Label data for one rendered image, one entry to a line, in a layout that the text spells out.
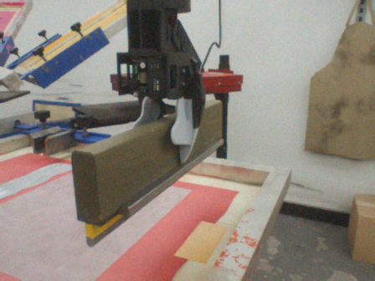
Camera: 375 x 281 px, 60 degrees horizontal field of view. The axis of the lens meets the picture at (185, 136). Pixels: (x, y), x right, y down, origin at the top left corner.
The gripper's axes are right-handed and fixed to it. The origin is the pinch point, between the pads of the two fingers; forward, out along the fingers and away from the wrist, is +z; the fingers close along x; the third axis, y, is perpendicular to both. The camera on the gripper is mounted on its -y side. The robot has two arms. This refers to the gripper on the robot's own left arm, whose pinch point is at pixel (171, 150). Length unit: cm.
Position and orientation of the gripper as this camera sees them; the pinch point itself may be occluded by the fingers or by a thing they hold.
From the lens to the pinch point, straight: 47.1
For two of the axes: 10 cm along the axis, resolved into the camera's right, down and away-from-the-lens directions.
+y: -4.3, 2.3, -8.7
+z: 0.0, 9.7, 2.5
